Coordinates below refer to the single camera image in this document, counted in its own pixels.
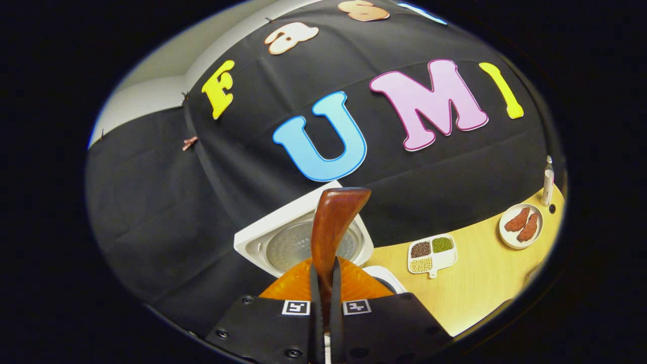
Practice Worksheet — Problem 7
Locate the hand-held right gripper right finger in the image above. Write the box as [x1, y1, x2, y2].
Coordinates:
[331, 255, 453, 364]

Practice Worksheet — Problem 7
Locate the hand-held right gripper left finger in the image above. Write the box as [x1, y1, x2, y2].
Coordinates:
[205, 257, 324, 364]

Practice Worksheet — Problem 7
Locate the white rice cooker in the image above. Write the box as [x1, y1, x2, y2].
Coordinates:
[234, 195, 407, 295]

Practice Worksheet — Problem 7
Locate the brown wooden spoon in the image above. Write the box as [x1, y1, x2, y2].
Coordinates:
[310, 187, 372, 329]

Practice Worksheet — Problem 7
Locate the white divided rice dish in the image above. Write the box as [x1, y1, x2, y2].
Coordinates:
[407, 234, 458, 279]

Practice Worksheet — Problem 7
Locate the round white plate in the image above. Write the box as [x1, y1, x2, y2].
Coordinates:
[499, 204, 544, 250]

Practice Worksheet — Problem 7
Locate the red meat piece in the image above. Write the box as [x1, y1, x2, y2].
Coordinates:
[517, 213, 540, 243]
[504, 207, 531, 233]

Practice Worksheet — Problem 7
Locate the clear bottle pink label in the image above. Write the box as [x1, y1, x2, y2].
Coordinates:
[541, 156, 556, 207]

